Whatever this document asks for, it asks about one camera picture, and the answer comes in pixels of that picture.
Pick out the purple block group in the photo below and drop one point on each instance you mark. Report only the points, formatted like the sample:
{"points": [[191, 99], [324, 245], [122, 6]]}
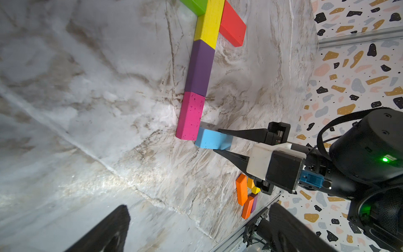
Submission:
{"points": [[200, 67]]}

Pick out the magenta block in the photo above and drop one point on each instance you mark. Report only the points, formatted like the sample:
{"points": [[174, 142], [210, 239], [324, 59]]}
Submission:
{"points": [[190, 116]]}

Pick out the yellow long block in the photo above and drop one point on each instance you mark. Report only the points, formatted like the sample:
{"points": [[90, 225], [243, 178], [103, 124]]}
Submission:
{"points": [[208, 25]]}

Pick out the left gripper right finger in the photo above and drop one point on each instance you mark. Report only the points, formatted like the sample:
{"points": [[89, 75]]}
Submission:
{"points": [[291, 235]]}

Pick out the amber long block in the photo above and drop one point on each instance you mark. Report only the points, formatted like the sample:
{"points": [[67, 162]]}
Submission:
{"points": [[250, 183]]}

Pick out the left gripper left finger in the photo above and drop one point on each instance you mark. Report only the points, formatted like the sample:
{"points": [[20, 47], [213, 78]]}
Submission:
{"points": [[107, 236]]}

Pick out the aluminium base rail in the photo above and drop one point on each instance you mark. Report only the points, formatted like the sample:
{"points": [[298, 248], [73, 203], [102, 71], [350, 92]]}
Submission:
{"points": [[253, 235]]}

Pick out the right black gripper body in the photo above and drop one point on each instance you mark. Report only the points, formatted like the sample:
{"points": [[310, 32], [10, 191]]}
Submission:
{"points": [[278, 133]]}

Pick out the orange short block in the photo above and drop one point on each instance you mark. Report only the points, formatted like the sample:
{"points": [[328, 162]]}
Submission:
{"points": [[246, 212]]}

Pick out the green block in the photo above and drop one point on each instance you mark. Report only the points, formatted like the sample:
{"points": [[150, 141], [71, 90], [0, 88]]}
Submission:
{"points": [[198, 7]]}

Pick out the light blue long block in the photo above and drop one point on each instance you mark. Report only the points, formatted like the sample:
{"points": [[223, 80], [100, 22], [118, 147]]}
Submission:
{"points": [[209, 139]]}

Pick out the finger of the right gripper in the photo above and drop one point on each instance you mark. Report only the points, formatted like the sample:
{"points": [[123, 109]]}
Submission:
{"points": [[256, 135], [240, 161]]}

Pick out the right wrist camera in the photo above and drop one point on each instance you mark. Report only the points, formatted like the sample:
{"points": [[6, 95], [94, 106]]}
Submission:
{"points": [[281, 166]]}

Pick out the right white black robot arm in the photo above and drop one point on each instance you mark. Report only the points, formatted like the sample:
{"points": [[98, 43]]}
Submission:
{"points": [[364, 166]]}

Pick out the orange long block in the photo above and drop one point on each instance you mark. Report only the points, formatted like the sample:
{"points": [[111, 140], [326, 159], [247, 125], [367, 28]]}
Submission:
{"points": [[242, 190]]}

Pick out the red block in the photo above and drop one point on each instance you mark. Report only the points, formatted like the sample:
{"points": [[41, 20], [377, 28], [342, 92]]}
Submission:
{"points": [[232, 27]]}

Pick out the yellow short block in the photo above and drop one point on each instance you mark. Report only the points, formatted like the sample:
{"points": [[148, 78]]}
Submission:
{"points": [[255, 190]]}

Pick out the purple block bottom right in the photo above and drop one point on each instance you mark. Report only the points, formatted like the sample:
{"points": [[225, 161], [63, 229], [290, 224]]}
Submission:
{"points": [[255, 197]]}

